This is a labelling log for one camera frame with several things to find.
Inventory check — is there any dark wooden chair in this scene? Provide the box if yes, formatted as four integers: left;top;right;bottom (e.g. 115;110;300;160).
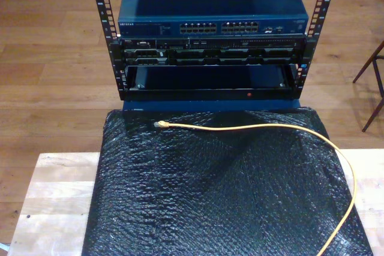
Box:
352;40;384;133

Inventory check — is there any yellow network cable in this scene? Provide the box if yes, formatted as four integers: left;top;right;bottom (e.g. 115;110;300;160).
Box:
153;120;357;256

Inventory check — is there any black bubble-wrap mat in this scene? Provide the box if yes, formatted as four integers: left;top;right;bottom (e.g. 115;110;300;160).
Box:
81;106;374;256

